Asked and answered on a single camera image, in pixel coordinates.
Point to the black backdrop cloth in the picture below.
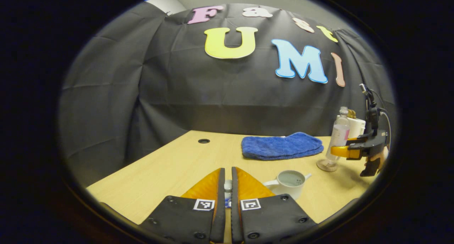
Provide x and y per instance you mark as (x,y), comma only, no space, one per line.
(212,102)

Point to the white toaster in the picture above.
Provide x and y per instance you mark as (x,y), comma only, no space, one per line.
(358,127)

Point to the round wooden coaster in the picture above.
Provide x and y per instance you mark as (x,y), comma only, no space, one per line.
(324,167)

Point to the brown toast slice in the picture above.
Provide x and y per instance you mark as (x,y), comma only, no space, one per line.
(352,113)

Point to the white ceramic teacup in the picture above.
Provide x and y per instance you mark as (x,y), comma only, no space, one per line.
(289,190)

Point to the blue towel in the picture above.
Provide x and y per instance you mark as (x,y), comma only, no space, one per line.
(280,146)

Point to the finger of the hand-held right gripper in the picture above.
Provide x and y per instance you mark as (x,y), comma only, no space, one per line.
(358,141)
(342,151)

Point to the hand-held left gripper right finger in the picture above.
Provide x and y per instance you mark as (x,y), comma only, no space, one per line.
(234,208)

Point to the clear water bottle red label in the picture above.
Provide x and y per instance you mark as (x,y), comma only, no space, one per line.
(338,136)

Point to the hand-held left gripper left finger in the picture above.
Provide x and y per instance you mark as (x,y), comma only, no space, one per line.
(221,201)

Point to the white blue teacup lid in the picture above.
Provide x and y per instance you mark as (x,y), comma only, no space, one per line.
(228,186)

